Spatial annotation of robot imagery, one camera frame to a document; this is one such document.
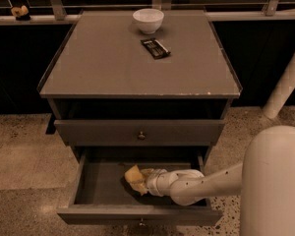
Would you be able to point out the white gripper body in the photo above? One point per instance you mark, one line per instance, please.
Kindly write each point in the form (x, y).
(152, 182)

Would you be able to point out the yellow sponge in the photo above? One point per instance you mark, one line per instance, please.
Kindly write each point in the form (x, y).
(134, 175)

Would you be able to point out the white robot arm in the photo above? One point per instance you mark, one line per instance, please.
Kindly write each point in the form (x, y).
(265, 180)

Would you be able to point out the round top drawer knob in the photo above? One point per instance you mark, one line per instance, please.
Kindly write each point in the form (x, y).
(141, 136)

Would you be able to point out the round drawer knob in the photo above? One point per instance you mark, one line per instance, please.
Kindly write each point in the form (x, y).
(142, 223)
(141, 136)

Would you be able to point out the round middle drawer knob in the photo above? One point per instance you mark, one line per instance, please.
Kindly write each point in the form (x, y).
(142, 223)

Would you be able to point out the grey top drawer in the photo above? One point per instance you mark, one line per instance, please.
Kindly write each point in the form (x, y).
(124, 133)

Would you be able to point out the grey open middle drawer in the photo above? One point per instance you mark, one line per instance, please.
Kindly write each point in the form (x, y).
(102, 195)

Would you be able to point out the grey drawer cabinet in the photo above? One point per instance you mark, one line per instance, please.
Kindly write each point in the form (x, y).
(104, 73)

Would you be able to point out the black snack packet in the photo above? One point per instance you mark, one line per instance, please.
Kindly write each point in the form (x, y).
(155, 48)

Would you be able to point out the white ceramic bowl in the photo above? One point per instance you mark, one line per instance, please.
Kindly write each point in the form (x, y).
(148, 21)

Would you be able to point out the small yellow black object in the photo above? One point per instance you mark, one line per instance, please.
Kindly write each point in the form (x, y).
(21, 13)

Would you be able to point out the metal window railing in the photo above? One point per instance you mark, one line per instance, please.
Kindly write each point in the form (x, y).
(59, 7)

